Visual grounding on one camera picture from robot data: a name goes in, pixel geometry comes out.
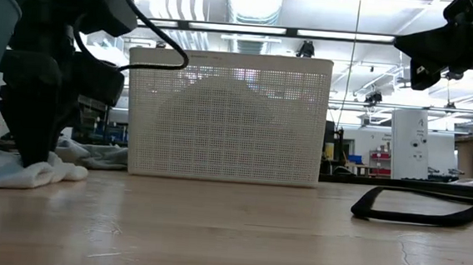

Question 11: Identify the white pillar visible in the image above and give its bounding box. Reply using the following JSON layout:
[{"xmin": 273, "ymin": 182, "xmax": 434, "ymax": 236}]
[{"xmin": 387, "ymin": 107, "xmax": 433, "ymax": 183}]

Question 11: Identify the black metal table frame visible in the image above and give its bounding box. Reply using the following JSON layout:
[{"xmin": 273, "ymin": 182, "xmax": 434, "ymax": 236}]
[{"xmin": 318, "ymin": 172, "xmax": 473, "ymax": 196}]

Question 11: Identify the light grey-blue cloth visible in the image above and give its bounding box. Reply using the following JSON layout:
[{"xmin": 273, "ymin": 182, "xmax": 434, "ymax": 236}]
[{"xmin": 52, "ymin": 135, "xmax": 131, "ymax": 173}]

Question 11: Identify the shelf with red items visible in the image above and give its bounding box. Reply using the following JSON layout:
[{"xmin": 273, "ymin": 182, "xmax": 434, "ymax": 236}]
[{"xmin": 368, "ymin": 148, "xmax": 394, "ymax": 178}]

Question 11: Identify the black overhead light bar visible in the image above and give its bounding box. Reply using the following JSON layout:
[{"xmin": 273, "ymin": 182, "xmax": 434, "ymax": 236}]
[{"xmin": 137, "ymin": 15, "xmax": 397, "ymax": 46}]

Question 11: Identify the black machine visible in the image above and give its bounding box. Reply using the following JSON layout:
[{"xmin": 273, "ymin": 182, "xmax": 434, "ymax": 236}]
[{"xmin": 321, "ymin": 120, "xmax": 346, "ymax": 177}]

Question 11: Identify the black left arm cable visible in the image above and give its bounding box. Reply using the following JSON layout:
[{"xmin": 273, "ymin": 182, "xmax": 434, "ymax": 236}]
[{"xmin": 113, "ymin": 0, "xmax": 195, "ymax": 77}]

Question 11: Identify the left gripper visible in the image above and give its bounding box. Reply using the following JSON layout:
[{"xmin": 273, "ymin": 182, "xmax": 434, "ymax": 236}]
[{"xmin": 0, "ymin": 27, "xmax": 77, "ymax": 171}]

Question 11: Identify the silver ceiling duct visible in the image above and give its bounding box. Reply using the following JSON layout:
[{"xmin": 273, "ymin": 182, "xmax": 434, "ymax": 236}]
[{"xmin": 225, "ymin": 0, "xmax": 286, "ymax": 28}]

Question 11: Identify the white perforated plastic basket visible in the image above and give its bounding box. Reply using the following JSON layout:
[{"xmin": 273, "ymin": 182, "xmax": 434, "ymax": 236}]
[{"xmin": 119, "ymin": 44, "xmax": 335, "ymax": 190}]

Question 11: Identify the shelf with blue bins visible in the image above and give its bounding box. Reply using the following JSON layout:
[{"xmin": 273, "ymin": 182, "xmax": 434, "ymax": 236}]
[{"xmin": 71, "ymin": 94, "xmax": 132, "ymax": 148}]

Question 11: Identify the black clothes hanger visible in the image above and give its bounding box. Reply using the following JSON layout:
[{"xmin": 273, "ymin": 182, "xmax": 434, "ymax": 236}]
[{"xmin": 349, "ymin": 182, "xmax": 473, "ymax": 229}]

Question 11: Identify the white printed cloth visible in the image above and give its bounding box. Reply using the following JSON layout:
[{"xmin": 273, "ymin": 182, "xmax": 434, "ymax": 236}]
[{"xmin": 0, "ymin": 145, "xmax": 91, "ymax": 198}]

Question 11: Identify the black track spotlight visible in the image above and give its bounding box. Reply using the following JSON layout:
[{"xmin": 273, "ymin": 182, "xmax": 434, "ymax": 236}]
[
  {"xmin": 363, "ymin": 90, "xmax": 385, "ymax": 108},
  {"xmin": 296, "ymin": 39, "xmax": 317, "ymax": 58}
]

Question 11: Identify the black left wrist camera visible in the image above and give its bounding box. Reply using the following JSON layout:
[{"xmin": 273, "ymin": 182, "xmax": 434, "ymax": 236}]
[{"xmin": 69, "ymin": 51, "xmax": 127, "ymax": 109}]

